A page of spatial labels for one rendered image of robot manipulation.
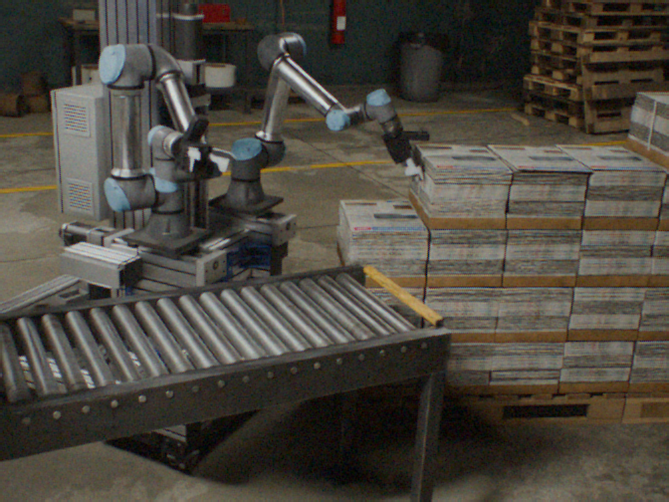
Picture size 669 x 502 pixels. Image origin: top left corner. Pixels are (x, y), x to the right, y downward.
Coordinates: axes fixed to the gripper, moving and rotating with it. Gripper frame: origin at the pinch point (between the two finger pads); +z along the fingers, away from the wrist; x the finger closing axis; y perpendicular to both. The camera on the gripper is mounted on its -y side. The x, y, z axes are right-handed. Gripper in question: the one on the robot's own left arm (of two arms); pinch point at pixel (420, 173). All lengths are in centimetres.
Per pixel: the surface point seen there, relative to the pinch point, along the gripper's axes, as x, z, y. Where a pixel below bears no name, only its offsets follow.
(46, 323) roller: 88, -43, 115
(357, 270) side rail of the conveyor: 50, 2, 36
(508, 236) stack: 16.8, 31.7, -17.5
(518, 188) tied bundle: 17.5, 16.2, -27.8
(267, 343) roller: 100, -13, 64
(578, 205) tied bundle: 18, 33, -45
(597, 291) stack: 18, 69, -40
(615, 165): 12, 28, -65
